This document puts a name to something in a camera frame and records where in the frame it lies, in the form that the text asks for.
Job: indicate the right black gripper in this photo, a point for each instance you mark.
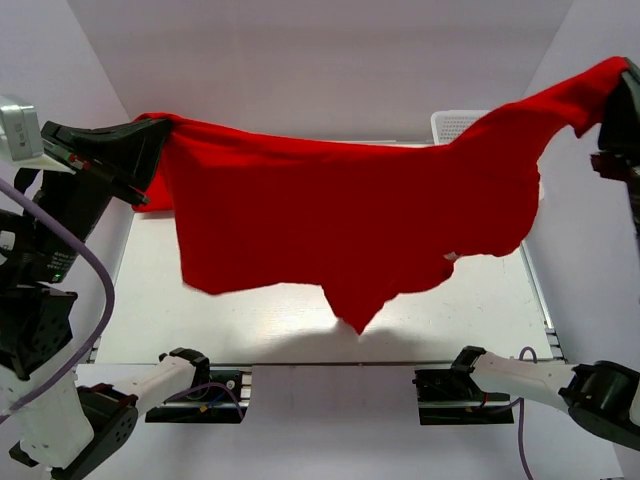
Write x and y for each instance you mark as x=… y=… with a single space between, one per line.
x=618 y=145

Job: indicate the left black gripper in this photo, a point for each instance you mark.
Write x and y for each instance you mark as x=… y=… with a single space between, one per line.
x=95 y=168

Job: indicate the red t-shirt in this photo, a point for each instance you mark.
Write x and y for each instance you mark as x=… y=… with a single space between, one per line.
x=158 y=195
x=366 y=223

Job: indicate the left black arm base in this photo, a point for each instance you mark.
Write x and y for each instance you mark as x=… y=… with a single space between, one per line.
x=214 y=405

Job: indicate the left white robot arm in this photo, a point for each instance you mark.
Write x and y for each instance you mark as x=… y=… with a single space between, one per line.
x=70 y=429

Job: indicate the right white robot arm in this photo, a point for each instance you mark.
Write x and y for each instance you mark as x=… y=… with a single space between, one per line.
x=602 y=398

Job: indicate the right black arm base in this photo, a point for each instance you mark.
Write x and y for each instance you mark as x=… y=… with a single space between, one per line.
x=446 y=399

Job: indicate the folded red t-shirt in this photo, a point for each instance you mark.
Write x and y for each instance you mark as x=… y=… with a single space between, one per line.
x=158 y=195

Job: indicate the white plastic basket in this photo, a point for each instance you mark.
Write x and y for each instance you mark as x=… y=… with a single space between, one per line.
x=447 y=125

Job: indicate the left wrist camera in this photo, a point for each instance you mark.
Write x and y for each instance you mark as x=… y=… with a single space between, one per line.
x=20 y=133

